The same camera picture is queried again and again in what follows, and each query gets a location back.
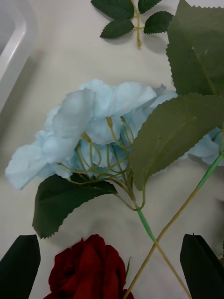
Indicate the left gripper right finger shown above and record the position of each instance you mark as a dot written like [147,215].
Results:
[205,273]

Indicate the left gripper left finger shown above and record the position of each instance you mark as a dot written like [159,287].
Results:
[18,268]

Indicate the red rose with green stem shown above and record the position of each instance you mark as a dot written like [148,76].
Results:
[88,268]

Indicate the pale blue flower with leaves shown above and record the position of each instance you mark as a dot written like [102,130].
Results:
[196,58]
[70,121]

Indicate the shallow white plastic box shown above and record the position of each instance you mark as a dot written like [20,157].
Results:
[14,58]

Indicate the dark green leaf twig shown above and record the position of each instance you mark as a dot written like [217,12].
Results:
[116,29]

